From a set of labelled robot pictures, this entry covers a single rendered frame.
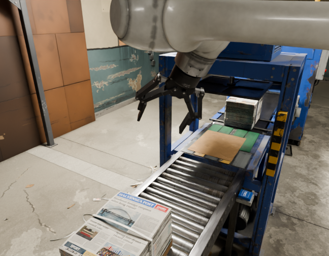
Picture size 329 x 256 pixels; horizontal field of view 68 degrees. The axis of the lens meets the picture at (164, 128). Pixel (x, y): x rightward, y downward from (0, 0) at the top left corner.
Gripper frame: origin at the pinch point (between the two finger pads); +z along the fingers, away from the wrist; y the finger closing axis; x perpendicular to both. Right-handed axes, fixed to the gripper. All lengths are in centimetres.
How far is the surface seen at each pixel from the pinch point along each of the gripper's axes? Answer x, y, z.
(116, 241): -20, 1, 46
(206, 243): -9, 47, 59
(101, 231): -16, -5, 51
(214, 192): 28, 60, 69
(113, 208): -3, -2, 54
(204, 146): 85, 69, 89
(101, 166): 137, -3, 233
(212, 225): 2, 52, 61
